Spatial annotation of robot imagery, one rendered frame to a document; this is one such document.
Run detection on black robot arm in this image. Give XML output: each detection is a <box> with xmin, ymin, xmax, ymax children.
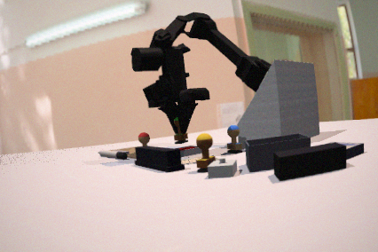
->
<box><xmin>131</xmin><ymin>12</ymin><xmax>271</xmax><ymax>101</ymax></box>

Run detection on red stamp with ball handle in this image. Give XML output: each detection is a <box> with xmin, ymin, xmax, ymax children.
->
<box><xmin>138</xmin><ymin>132</ymin><xmax>150</xmax><ymax>146</ymax></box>

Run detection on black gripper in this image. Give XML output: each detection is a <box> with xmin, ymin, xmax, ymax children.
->
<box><xmin>148</xmin><ymin>68</ymin><xmax>210</xmax><ymax>135</ymax></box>

